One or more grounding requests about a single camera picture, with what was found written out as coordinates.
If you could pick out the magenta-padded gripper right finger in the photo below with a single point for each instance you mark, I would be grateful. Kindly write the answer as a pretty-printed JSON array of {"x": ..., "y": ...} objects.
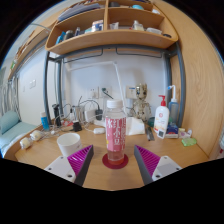
[{"x": 163, "y": 166}]

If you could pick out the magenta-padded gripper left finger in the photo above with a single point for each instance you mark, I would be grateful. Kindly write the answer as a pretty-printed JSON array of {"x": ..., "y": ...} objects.
[{"x": 63, "y": 166}]

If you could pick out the clear pink-labelled drink bottle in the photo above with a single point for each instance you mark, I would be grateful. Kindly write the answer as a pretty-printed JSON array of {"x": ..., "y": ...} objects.
[{"x": 116, "y": 133}]

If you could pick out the white paper cup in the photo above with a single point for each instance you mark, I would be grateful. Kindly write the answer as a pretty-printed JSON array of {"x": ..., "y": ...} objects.
[{"x": 69, "y": 145}]

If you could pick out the green packet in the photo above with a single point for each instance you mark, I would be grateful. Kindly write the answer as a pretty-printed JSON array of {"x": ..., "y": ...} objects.
[{"x": 189, "y": 142}]

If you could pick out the dark blue box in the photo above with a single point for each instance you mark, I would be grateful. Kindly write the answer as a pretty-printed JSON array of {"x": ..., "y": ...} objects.
[{"x": 172, "y": 131}]

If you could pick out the small round white object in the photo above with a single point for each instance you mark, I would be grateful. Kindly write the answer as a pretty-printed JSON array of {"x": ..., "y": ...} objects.
[
  {"x": 25, "y": 143},
  {"x": 36, "y": 135}
]

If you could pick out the small black block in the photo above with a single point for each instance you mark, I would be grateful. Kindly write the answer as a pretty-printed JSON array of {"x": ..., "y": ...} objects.
[{"x": 77, "y": 127}]

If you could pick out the blue white-capped bottle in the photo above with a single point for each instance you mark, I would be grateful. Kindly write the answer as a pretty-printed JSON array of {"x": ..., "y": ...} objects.
[{"x": 44, "y": 122}]

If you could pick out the white red-pump dispenser bottle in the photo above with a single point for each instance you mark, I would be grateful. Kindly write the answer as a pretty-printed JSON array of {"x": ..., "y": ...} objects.
[{"x": 161, "y": 118}]

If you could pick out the flat round red coaster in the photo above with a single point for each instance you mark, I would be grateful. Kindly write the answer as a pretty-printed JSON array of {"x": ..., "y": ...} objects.
[{"x": 115, "y": 166}]

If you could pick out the white tissue pack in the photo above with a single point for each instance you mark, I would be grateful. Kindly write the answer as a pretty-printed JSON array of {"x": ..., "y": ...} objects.
[{"x": 135, "y": 126}]

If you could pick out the small white oval device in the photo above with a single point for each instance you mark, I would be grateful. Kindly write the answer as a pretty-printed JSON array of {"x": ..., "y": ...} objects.
[{"x": 99, "y": 130}]

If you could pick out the black electric shaver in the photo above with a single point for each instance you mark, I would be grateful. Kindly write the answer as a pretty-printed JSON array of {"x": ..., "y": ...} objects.
[{"x": 57, "y": 115}]

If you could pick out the metal cup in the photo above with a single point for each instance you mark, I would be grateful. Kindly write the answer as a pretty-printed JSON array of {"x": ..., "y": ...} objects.
[{"x": 78, "y": 114}]

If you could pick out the clear blue spray bottle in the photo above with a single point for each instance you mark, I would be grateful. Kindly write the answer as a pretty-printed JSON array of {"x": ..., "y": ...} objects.
[{"x": 173, "y": 110}]

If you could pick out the teal bed mattress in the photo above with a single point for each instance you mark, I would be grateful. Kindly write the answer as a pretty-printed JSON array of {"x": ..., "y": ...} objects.
[{"x": 13, "y": 135}]

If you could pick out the wooden tree-creature figurine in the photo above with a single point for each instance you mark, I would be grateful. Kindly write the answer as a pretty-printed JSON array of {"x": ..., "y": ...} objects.
[{"x": 141, "y": 105}]

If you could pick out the teal pillow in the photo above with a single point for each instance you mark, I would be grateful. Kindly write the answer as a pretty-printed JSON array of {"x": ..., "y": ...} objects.
[{"x": 9, "y": 121}]

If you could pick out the thin white desk lamp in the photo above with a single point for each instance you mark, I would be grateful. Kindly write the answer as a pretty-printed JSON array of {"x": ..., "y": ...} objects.
[{"x": 90, "y": 64}]

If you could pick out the wooden shelf unit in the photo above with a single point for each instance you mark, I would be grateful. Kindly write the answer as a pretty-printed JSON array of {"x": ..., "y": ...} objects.
[{"x": 110, "y": 39}]

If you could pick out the grey metal desk frame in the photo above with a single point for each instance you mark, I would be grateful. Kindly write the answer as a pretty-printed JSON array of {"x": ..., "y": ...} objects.
[{"x": 46, "y": 86}]

